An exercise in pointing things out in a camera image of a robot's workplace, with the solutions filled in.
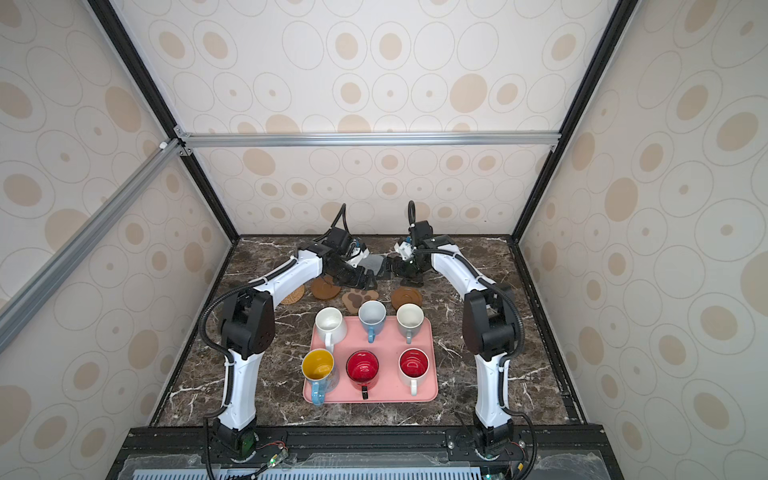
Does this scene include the cork paw print coaster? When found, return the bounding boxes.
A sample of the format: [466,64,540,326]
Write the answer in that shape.
[342,289,379,315]

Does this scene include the light blue woven coaster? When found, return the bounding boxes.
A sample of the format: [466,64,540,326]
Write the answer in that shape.
[359,254,388,278]

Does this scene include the brown wooden round coaster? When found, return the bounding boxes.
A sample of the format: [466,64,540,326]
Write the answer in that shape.
[391,286,423,310]

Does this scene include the dark brown wooden coaster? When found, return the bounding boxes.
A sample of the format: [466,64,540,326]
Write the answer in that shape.
[310,276,342,301]

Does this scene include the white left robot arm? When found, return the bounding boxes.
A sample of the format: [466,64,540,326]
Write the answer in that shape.
[197,238,375,459]

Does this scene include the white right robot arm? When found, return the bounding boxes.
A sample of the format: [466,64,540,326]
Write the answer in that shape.
[388,236,526,459]

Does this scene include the blue floral mug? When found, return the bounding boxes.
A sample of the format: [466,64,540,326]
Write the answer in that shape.
[358,300,387,344]

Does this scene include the grey mug white inside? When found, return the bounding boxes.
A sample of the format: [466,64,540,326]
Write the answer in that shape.
[396,303,425,345]

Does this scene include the pink rectangular tray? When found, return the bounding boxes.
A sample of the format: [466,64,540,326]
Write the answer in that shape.
[310,307,438,404]

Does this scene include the white mug red inside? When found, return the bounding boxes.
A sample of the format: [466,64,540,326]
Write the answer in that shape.
[398,348,430,396]

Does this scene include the yellow inside blue mug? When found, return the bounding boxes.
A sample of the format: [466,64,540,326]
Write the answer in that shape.
[301,348,339,405]

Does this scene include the aluminium crossbar back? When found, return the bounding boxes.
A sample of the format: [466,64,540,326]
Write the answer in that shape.
[164,130,561,150]

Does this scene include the aluminium crossbar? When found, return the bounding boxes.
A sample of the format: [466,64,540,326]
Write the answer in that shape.
[1,139,182,349]
[164,130,561,150]

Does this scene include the aluminium crossbar left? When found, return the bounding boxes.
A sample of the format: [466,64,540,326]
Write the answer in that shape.
[1,139,182,349]

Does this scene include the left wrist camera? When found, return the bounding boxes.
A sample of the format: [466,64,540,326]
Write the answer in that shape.
[322,227,370,265]

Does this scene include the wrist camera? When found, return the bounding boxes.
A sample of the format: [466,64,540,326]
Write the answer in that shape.
[322,227,370,265]
[394,221,434,261]

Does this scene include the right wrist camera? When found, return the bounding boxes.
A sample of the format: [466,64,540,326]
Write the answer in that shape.
[394,221,434,261]

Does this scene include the red mug black handle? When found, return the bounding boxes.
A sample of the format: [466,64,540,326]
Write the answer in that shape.
[346,350,380,400]

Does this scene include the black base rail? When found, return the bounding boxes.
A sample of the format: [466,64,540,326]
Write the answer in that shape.
[107,425,623,479]

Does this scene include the black corner frame post right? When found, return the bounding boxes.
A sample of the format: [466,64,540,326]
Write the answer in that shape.
[510,0,639,245]

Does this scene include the black corner frame post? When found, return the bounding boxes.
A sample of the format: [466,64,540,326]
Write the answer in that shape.
[510,0,639,245]
[86,0,240,244]

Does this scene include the black corner frame post left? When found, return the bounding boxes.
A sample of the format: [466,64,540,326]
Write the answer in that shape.
[86,0,240,244]

